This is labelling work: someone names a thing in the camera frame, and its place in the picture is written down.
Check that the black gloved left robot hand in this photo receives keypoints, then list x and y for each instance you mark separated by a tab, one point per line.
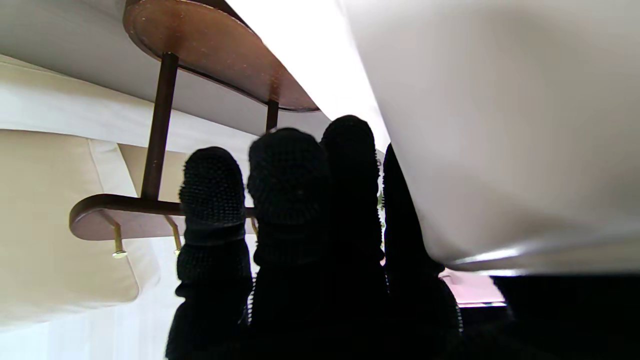
300	250

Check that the pink floral jewelry box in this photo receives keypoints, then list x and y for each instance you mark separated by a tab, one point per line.
475	290

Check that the white leather handbag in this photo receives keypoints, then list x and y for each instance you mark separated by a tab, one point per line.
500	125

